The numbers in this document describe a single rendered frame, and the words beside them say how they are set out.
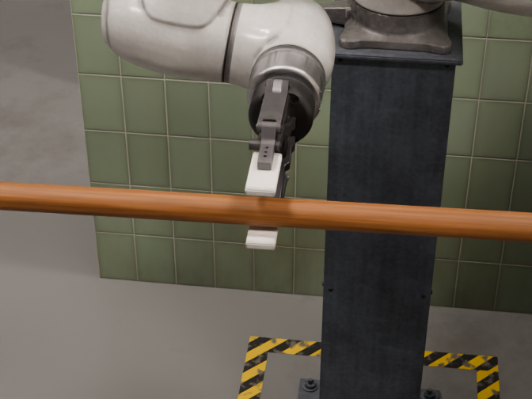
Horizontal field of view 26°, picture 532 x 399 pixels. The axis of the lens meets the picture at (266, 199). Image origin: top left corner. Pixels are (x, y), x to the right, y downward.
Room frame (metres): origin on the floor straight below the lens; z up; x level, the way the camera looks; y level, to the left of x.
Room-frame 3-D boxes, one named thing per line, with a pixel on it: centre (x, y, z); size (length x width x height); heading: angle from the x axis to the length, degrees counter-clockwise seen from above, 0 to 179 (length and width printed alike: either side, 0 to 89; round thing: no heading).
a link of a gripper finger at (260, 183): (0.96, 0.00, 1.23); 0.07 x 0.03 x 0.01; 173
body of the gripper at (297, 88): (1.11, -0.02, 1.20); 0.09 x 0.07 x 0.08; 173
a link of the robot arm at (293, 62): (1.19, -0.02, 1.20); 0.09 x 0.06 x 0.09; 83
